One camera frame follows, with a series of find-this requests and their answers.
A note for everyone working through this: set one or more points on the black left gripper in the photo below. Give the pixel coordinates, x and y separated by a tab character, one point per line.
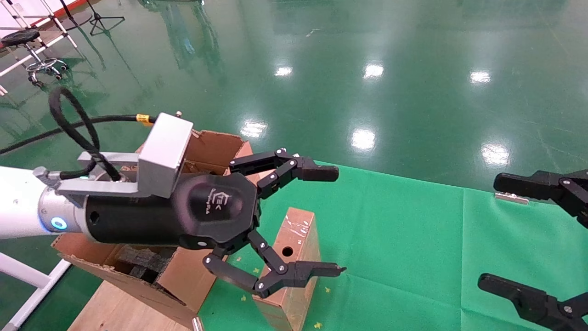
206	211

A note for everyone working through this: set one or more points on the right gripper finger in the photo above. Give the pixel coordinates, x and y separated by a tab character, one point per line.
533	301
528	186

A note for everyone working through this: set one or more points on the small cardboard box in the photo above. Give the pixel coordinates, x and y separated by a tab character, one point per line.
294	310

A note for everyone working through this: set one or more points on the large open cardboard carton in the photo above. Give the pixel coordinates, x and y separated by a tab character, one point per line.
183	280

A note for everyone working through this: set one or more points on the green table cloth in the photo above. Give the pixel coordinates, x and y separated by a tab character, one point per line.
390	253

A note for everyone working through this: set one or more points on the black foam block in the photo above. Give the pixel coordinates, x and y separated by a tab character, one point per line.
142	263

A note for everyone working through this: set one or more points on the black tripod stand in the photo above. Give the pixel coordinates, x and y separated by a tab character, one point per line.
98	19

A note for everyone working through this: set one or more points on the black round base stand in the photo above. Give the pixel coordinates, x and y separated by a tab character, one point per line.
76	20

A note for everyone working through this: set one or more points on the black round stool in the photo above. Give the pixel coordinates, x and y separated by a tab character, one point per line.
20	37

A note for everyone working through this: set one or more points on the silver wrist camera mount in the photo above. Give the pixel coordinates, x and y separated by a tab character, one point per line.
163	151

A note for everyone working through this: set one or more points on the white metal support frame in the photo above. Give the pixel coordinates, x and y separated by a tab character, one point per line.
27	273

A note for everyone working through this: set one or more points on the white metal frame table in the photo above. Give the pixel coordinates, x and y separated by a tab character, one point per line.
55	20

